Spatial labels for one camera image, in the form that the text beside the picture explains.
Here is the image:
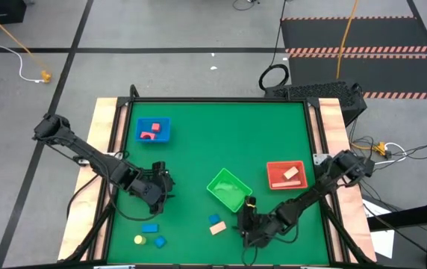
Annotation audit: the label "red-orange plastic basket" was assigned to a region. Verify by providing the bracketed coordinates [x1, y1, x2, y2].
[266, 160, 309, 191]

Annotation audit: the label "wooden table side board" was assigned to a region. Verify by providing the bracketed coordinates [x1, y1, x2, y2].
[57, 97, 129, 262]
[308, 97, 378, 263]

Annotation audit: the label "orange-yellow floor cable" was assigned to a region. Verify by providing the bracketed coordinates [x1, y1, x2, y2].
[0, 2, 49, 75]

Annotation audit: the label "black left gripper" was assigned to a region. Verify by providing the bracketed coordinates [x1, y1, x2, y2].
[129, 173, 175, 215]

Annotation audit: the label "tan wooden block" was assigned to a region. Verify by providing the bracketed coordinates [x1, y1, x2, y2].
[282, 166, 300, 181]

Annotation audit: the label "green plastic basket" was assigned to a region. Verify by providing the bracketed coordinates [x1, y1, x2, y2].
[205, 167, 254, 214]

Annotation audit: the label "white power cable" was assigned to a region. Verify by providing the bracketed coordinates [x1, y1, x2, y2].
[375, 141, 408, 166]

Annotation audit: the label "black striped floor mat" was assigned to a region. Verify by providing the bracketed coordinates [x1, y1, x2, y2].
[280, 15, 427, 101]

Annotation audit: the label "black aluminium rig frame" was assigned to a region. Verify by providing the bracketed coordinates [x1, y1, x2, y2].
[57, 84, 378, 269]

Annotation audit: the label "black floor beam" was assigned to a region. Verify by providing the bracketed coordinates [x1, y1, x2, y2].
[366, 200, 427, 232]

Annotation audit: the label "white paper sheets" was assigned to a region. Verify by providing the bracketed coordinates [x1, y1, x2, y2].
[361, 199, 396, 259]

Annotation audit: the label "silver mounting plate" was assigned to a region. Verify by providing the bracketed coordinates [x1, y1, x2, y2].
[312, 152, 329, 166]

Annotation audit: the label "white floor cable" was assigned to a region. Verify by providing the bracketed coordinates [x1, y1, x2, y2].
[0, 0, 45, 83]

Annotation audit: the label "blue plastic basket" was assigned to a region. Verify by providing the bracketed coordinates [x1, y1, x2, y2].
[134, 116, 172, 144]

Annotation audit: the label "black coiled cable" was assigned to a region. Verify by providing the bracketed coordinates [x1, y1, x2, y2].
[258, 0, 291, 92]

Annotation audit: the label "yellow hanging cable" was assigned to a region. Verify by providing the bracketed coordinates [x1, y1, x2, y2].
[335, 0, 361, 80]

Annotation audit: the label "short peach foam block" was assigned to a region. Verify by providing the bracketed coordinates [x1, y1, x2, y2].
[208, 220, 228, 236]

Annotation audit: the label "long peach foam block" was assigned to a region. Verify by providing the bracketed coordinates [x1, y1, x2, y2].
[270, 180, 302, 188]

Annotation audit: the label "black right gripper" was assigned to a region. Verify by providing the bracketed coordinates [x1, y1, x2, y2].
[237, 196, 276, 248]

